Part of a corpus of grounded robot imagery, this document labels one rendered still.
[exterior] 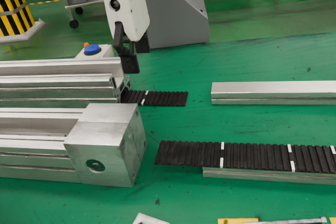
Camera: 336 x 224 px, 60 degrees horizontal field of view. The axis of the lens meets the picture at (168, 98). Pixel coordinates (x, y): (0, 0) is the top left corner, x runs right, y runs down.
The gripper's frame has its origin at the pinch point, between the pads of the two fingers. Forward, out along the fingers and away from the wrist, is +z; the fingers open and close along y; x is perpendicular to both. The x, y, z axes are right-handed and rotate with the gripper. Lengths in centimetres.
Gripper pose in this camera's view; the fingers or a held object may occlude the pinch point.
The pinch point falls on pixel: (137, 57)
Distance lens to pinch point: 61.2
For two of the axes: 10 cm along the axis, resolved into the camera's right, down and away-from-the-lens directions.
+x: -9.7, 0.0, 2.4
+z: 1.4, 8.1, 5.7
